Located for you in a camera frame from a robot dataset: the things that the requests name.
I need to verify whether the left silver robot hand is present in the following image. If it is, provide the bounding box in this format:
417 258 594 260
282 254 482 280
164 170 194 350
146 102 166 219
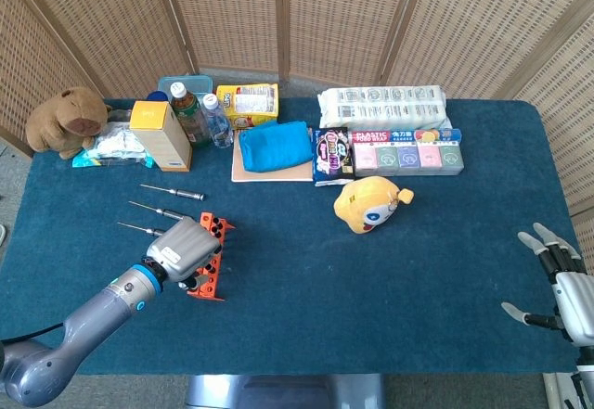
146 216 223 297

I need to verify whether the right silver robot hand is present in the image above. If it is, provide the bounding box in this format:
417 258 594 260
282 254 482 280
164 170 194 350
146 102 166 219
500 222 594 348

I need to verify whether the orange test tube rack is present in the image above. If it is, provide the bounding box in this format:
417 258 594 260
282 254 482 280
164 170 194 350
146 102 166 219
187 211 237 302

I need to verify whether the tall yellow cardboard box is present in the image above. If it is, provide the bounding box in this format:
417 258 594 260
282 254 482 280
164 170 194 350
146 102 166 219
128 100 193 173

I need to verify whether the white teal wet wipes pack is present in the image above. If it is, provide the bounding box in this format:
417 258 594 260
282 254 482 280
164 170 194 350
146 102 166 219
71 121 156 170

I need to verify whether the clear water bottle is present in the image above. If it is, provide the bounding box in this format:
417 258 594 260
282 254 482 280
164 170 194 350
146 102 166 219
200 93 235 149

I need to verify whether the green tea bottle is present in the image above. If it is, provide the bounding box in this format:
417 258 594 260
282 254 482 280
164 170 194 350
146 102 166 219
168 81 213 147

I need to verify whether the blue cloth pouch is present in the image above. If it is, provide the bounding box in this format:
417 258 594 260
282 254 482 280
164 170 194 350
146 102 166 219
238 120 314 173

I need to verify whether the blue carpet table mat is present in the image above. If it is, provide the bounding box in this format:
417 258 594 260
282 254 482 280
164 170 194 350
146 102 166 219
0 97 579 377

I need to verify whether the yellow snack bag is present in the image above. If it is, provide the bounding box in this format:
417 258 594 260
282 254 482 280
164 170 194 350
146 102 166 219
215 83 280 131

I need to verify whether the blue lidded plastic container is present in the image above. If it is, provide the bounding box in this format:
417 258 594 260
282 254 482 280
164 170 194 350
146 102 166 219
156 73 211 104

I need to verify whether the grey robot torso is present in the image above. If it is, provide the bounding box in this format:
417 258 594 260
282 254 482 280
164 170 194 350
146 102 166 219
184 373 387 409

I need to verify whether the dark snack packet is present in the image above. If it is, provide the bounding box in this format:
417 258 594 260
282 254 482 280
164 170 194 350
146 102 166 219
311 126 356 187

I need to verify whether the brown capybara plush toy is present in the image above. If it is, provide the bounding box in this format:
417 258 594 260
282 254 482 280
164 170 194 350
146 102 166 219
25 86 113 160

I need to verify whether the yellow plush toy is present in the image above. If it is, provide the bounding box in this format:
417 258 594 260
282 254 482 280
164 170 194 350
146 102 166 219
333 175 416 236

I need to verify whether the plastic food wrap box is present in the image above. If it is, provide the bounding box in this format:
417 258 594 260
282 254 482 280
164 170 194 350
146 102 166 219
348 128 464 146

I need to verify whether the coloured pocket tissue multipack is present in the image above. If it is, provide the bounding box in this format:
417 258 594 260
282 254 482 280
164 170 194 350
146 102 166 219
352 142 465 177

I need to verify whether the large white tissue pack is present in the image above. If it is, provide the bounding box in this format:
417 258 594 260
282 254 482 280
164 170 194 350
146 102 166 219
317 84 454 133

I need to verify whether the wicker folding screen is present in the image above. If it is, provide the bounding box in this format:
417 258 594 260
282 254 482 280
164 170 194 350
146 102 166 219
0 0 594 218

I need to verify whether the black handled precision screwdriver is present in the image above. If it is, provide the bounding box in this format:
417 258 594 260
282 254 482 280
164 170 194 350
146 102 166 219
117 222 167 237
128 200 196 223
140 184 206 201

